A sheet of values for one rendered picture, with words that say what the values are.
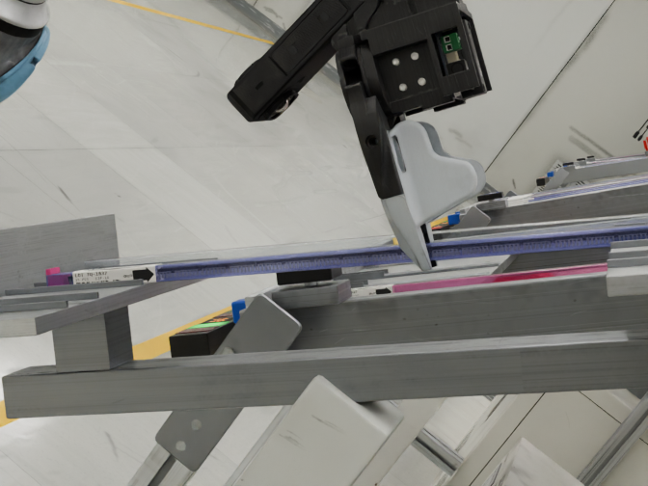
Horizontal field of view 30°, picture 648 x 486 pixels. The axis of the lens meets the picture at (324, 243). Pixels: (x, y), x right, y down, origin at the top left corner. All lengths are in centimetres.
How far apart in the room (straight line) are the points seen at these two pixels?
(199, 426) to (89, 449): 127
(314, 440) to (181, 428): 33
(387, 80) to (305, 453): 24
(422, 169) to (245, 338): 36
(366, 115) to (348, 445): 21
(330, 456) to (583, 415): 180
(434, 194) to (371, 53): 9
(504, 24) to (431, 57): 920
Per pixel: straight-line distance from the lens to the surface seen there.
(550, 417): 255
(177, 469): 111
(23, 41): 136
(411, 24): 74
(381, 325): 107
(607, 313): 104
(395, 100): 75
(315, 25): 77
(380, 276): 138
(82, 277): 83
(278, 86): 77
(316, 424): 77
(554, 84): 987
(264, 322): 105
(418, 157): 74
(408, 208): 74
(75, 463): 228
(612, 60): 986
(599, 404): 254
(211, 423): 108
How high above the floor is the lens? 105
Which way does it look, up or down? 12 degrees down
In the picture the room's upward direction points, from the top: 36 degrees clockwise
